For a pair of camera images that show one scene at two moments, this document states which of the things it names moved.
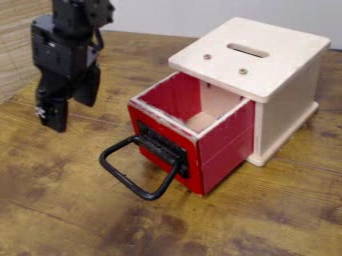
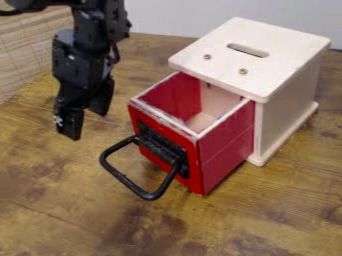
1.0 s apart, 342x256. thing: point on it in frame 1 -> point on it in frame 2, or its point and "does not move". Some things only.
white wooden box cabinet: [268, 65] does not move
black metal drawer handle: [164, 147] does not move
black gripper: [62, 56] -> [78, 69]
